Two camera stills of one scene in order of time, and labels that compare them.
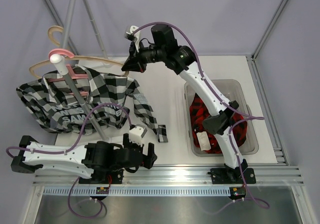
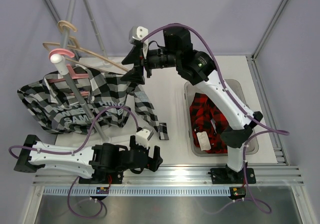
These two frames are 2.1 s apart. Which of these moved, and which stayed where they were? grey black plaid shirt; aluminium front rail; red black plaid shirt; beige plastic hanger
Moved: beige plastic hanger
Stayed: aluminium front rail; grey black plaid shirt; red black plaid shirt
